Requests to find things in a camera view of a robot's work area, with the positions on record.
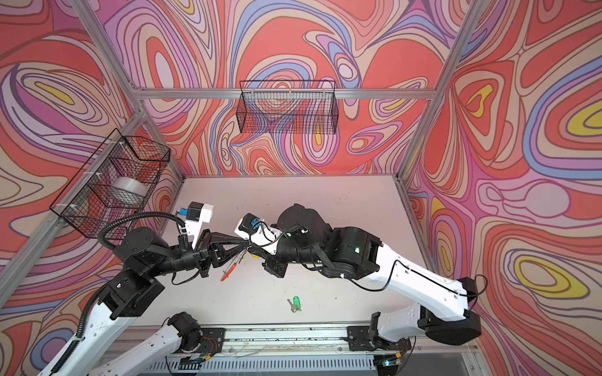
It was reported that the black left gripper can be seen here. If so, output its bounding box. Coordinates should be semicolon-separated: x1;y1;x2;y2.
145;231;246;283

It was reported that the metal keyring disc red grip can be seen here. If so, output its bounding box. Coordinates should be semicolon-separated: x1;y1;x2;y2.
220;251;247;282

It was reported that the silver key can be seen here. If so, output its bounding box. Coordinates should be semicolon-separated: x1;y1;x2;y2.
287;299;299;313

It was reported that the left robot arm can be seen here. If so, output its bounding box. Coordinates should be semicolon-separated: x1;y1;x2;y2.
41;211;249;375

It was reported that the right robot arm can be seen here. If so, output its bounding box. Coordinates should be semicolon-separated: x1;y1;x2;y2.
235;204;482;350

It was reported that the grey tape roll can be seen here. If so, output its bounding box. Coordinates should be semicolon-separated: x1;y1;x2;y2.
111;176;148;204

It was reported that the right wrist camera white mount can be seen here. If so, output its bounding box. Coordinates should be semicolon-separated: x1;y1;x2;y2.
235;213;284;255

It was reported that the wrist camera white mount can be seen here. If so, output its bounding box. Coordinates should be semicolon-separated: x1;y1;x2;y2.
235;213;284;255
178;201;214;249

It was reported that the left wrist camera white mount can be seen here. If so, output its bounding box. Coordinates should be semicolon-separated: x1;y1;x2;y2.
178;201;214;249

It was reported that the aluminium table edge rail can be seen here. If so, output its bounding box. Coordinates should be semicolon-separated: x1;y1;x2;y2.
88;321;476;376

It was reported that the black wire basket left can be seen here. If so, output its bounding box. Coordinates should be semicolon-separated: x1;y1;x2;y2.
50;128;171;239

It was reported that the black wire basket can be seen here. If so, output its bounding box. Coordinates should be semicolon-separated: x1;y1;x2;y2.
50;128;171;239
236;79;339;135

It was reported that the black wire basket back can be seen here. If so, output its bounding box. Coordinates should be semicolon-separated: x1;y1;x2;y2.
236;79;339;135

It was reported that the aluminium cage frame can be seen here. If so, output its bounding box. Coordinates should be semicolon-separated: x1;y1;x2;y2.
1;1;471;266

